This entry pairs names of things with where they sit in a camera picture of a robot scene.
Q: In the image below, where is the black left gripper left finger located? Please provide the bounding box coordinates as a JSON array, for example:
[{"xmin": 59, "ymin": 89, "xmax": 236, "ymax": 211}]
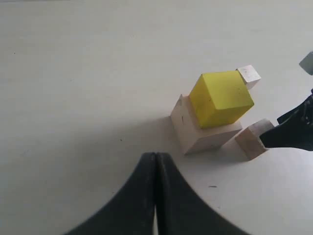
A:
[{"xmin": 67, "ymin": 153, "xmax": 156, "ymax": 235}]

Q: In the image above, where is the small wooden cube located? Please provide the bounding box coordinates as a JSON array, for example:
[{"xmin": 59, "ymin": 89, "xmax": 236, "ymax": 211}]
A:
[{"xmin": 236, "ymin": 65, "xmax": 261, "ymax": 90}]

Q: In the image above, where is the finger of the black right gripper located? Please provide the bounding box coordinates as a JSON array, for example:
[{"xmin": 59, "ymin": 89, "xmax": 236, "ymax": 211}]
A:
[
  {"xmin": 277, "ymin": 90, "xmax": 313, "ymax": 125},
  {"xmin": 260, "ymin": 119, "xmax": 313, "ymax": 151}
]

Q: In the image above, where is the large light wooden cube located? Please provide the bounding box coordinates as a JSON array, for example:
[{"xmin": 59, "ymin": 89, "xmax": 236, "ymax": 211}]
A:
[{"xmin": 170, "ymin": 95, "xmax": 242, "ymax": 155}]

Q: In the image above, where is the medium layered wooden cube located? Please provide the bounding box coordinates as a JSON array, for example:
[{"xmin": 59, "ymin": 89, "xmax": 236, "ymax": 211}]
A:
[{"xmin": 235, "ymin": 118, "xmax": 274, "ymax": 160}]

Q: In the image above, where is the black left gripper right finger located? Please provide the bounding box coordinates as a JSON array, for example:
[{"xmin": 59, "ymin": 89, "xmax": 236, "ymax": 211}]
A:
[{"xmin": 156, "ymin": 153, "xmax": 247, "ymax": 235}]

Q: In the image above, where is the yellow cube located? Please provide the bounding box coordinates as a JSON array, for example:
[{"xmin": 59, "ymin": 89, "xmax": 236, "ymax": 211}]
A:
[{"xmin": 189, "ymin": 70, "xmax": 254, "ymax": 129}]

